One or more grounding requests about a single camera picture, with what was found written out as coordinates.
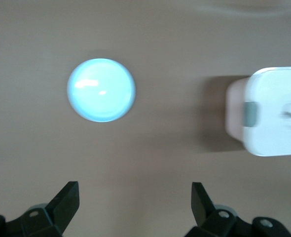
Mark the white lidded storage box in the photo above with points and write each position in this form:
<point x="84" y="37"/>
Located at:
<point x="276" y="111"/>

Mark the light blue round plate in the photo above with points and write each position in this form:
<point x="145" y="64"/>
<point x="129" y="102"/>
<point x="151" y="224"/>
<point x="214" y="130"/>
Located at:
<point x="101" y="90"/>

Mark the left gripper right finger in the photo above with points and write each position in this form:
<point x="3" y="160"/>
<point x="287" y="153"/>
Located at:
<point x="204" y="212"/>

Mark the brown table mat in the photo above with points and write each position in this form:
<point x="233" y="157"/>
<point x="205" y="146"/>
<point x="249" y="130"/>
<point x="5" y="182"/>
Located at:
<point x="160" y="37"/>

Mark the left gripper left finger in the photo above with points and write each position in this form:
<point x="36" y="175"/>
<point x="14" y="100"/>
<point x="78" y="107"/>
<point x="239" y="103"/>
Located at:
<point x="61" y="209"/>

